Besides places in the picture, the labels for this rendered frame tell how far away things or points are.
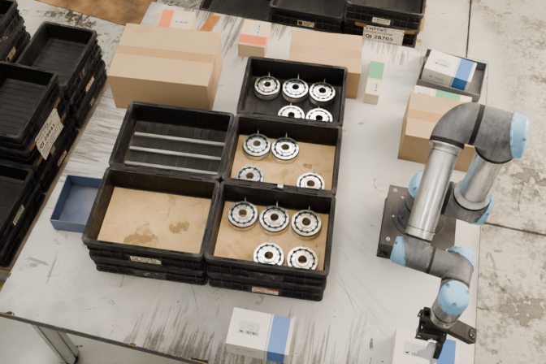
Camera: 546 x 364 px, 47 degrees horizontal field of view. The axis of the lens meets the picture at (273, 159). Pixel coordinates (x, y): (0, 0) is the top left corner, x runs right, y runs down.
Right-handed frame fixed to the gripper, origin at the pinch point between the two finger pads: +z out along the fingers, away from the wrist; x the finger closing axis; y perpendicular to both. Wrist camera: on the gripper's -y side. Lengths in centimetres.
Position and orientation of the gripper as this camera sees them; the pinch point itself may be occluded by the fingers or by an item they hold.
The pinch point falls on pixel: (433, 342)
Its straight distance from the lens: 201.2
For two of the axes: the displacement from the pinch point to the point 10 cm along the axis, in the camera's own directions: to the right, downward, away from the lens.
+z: -0.1, 5.8, 8.2
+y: -9.7, -2.0, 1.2
